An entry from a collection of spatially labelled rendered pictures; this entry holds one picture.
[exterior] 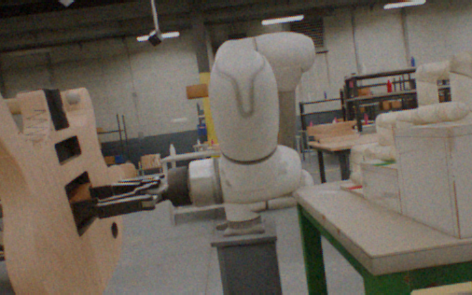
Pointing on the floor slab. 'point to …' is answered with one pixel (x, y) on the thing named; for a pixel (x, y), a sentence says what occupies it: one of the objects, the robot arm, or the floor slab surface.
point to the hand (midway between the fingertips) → (85, 202)
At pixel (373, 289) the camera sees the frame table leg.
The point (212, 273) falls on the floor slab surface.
